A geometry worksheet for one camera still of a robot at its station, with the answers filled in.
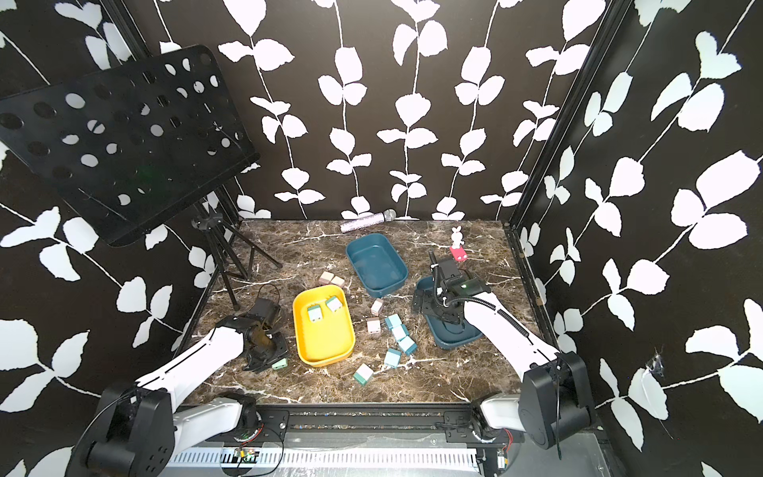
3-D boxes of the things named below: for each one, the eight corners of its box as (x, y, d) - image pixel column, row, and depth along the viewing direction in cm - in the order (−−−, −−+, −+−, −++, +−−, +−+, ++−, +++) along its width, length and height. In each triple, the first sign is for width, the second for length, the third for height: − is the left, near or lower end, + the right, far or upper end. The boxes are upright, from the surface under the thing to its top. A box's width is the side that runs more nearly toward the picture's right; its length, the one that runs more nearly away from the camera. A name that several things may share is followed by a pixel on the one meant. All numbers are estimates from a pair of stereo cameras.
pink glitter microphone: (342, 234, 118) (341, 228, 115) (340, 227, 120) (339, 221, 117) (396, 220, 123) (397, 214, 120) (393, 214, 125) (393, 208, 123)
